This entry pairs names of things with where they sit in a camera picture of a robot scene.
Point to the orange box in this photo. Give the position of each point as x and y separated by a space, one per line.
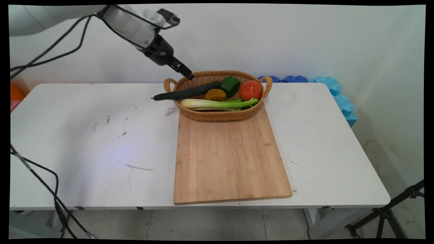
16 93

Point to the light blue foam mat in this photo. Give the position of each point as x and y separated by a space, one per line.
342 101

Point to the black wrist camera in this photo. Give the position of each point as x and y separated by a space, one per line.
166 15

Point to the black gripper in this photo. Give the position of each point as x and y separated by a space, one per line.
159 51

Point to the white table leg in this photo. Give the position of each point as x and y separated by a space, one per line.
325 223

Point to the wooden cutting board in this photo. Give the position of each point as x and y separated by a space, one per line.
230 159

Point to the yellow bell pepper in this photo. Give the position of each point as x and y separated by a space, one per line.
215 95

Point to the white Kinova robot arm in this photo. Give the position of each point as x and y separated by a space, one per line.
129 23

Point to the green bell pepper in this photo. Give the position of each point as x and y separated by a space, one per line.
230 84

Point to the black tripod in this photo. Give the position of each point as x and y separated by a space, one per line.
385 212

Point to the dark green cucumber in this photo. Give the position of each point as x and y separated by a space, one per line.
190 91

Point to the woven wicker basket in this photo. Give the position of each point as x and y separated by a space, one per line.
217 115

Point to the red tomato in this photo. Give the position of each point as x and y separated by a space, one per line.
251 90

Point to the green celery stalk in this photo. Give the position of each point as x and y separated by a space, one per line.
210 104

